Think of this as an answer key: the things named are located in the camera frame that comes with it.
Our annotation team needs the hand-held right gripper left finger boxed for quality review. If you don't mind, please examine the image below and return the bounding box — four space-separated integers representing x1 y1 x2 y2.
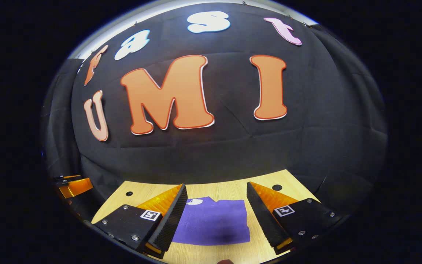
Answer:
92 184 189 260

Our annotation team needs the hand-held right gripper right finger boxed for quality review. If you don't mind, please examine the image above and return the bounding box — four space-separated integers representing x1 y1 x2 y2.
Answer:
246 181 344 256

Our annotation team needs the purple button-up knit shirt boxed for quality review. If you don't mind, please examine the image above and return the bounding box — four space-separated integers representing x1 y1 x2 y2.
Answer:
173 197 251 246

